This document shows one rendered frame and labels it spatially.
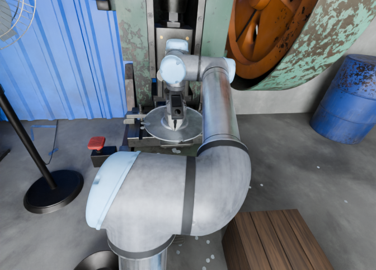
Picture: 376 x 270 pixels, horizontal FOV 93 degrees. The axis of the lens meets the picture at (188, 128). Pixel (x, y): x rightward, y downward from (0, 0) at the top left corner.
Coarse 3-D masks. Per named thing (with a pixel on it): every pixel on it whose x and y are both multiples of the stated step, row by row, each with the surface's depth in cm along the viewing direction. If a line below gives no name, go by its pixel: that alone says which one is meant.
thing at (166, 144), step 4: (160, 140) 75; (192, 140) 77; (160, 144) 73; (164, 144) 73; (168, 144) 74; (172, 144) 74; (176, 144) 74; (180, 144) 74; (184, 144) 74; (188, 144) 74; (192, 144) 75
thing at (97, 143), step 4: (100, 136) 78; (92, 140) 75; (96, 140) 75; (100, 140) 76; (104, 140) 76; (88, 144) 73; (92, 144) 73; (96, 144) 73; (100, 144) 74; (88, 148) 73; (92, 148) 72; (96, 148) 73; (100, 148) 73
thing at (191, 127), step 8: (152, 112) 91; (160, 112) 91; (192, 112) 93; (144, 120) 85; (152, 120) 85; (160, 120) 86; (176, 120) 85; (184, 120) 86; (192, 120) 88; (200, 120) 88; (152, 128) 80; (160, 128) 81; (168, 128) 81; (184, 128) 82; (192, 128) 83; (200, 128) 83; (160, 136) 77; (168, 136) 77; (176, 136) 77; (184, 136) 78; (192, 136) 78
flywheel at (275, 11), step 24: (240, 0) 92; (264, 0) 69; (288, 0) 63; (312, 0) 47; (240, 24) 93; (264, 24) 73; (288, 24) 60; (240, 48) 94; (264, 48) 74; (288, 48) 56; (240, 72) 88; (264, 72) 68
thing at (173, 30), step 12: (156, 24) 74; (168, 24) 70; (180, 24) 71; (156, 36) 68; (168, 36) 69; (180, 36) 70; (192, 36) 71; (156, 48) 71; (156, 60) 74; (156, 72) 77; (156, 84) 80
